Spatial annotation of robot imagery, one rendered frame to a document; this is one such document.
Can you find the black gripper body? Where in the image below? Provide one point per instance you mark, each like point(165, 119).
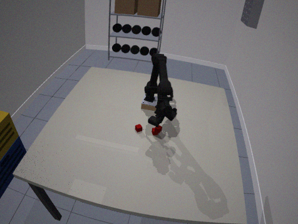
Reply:
point(155, 120)

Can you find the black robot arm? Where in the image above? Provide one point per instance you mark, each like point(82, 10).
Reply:
point(162, 89)

